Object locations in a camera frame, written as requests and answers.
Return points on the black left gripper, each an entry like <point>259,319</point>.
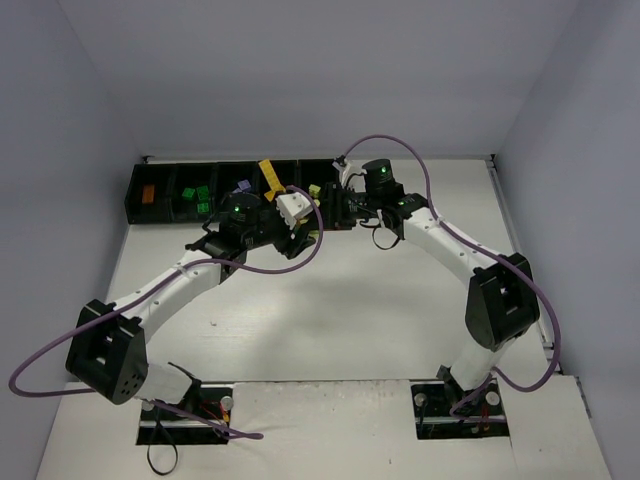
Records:
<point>292,240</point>

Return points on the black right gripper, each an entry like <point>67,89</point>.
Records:
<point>332,206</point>

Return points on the purple small lego brick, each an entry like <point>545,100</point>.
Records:
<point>244,186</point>

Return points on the yellow small lego brick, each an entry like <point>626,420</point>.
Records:
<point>272,180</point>

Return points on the green small lego brick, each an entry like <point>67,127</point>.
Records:
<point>188,194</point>

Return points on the lime rounded lego brick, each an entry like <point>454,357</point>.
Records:
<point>314,190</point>

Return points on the orange lego brick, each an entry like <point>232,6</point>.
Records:
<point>148,194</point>

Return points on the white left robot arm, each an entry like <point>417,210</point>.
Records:
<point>108,352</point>

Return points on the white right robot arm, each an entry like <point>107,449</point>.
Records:
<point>500,306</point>

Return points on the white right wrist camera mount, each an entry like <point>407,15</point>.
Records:
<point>346,170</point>

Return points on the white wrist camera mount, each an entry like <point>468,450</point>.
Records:
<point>293,207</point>
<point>346,170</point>

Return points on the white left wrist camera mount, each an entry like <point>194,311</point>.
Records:
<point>293,207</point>

